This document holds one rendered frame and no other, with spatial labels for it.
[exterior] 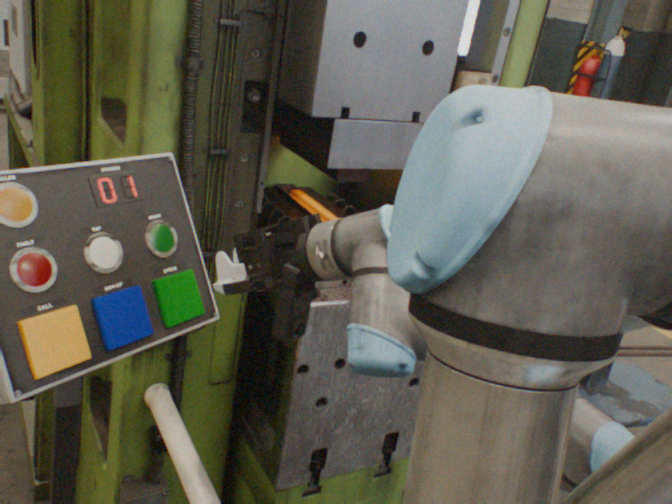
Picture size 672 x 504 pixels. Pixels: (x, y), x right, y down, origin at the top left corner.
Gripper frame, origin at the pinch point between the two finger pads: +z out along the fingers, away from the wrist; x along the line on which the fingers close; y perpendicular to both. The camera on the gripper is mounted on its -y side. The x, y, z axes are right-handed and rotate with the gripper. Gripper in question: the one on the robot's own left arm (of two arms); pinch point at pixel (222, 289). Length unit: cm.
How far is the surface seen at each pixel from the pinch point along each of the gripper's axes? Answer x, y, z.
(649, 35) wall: -974, 114, 130
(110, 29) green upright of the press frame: -32, 56, 47
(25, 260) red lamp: 20.7, 10.9, 10.0
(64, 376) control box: 20.1, -4.7, 10.3
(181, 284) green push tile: -0.8, 1.9, 9.6
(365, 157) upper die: -42.7, 14.8, -1.2
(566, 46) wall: -856, 125, 200
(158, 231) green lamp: 0.3, 10.6, 10.0
